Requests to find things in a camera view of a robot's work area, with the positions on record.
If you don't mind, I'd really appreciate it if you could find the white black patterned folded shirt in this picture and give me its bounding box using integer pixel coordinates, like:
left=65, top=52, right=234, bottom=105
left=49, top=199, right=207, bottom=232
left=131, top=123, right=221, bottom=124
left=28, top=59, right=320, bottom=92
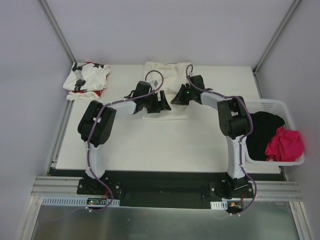
left=63, top=61, right=111, bottom=92

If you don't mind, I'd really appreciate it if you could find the white plastic laundry basket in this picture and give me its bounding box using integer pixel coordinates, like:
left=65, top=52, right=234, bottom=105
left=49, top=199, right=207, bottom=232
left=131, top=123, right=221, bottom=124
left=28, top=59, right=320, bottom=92
left=245, top=99, right=304, bottom=166

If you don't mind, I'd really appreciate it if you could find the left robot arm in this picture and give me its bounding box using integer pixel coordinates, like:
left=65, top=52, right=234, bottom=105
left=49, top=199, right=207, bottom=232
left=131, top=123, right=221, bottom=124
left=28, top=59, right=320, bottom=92
left=77, top=81, right=171, bottom=195

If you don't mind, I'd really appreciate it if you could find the black garment in basket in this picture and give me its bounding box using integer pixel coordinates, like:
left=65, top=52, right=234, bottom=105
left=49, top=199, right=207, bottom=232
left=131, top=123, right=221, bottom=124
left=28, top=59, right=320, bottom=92
left=246, top=111, right=285, bottom=161

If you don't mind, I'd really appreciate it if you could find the right white cable duct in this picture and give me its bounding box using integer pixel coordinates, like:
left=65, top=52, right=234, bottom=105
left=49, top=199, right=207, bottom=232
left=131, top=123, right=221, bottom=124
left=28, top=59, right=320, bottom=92
left=210, top=200, right=228, bottom=211

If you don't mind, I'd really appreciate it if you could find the cream white t shirt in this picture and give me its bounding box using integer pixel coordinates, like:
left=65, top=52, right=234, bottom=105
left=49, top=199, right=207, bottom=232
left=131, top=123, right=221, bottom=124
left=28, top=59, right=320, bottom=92
left=141, top=61, right=190, bottom=121

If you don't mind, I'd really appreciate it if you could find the aluminium frame post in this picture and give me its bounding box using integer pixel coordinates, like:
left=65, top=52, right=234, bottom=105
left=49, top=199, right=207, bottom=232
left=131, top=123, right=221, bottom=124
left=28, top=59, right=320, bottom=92
left=37, top=0, right=76, bottom=64
left=252, top=0, right=303, bottom=76

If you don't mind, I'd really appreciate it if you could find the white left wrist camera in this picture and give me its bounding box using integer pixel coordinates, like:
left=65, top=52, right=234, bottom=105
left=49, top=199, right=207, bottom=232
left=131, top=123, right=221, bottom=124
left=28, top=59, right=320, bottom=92
left=149, top=80, right=159, bottom=90

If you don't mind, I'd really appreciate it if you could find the left aluminium frame post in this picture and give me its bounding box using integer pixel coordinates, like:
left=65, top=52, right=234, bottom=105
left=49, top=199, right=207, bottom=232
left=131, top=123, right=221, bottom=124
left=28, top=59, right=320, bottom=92
left=37, top=0, right=76, bottom=64

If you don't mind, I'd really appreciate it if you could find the white cable duct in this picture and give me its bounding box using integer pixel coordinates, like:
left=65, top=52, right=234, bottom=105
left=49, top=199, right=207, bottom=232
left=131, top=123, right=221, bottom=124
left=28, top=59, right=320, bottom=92
left=210, top=200, right=228, bottom=211
left=42, top=196, right=120, bottom=208

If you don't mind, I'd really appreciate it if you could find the left white cable duct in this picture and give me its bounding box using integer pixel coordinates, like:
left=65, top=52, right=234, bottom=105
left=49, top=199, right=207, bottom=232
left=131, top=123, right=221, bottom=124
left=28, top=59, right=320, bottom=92
left=42, top=196, right=120, bottom=208

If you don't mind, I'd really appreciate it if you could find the pink garment in basket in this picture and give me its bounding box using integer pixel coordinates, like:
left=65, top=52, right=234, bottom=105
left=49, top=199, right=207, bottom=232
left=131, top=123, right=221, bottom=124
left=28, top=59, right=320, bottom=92
left=265, top=126, right=305, bottom=163

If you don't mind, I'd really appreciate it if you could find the right aluminium frame post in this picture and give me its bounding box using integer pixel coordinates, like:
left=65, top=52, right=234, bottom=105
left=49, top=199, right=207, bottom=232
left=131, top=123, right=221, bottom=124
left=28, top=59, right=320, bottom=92
left=252, top=0, right=303, bottom=76

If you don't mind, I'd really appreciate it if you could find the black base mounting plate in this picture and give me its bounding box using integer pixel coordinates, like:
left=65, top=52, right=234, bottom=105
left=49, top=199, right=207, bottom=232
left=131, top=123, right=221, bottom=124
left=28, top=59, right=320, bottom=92
left=77, top=170, right=254, bottom=209

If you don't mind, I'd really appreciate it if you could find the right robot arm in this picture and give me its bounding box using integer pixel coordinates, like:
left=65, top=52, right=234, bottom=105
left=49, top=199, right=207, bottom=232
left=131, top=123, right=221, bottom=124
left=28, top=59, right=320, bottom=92
left=170, top=75, right=253, bottom=180

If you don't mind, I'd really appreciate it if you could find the red white folded shirt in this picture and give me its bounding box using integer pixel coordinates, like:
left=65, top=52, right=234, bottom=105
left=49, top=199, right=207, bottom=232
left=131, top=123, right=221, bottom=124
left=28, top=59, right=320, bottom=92
left=66, top=90, right=103, bottom=101

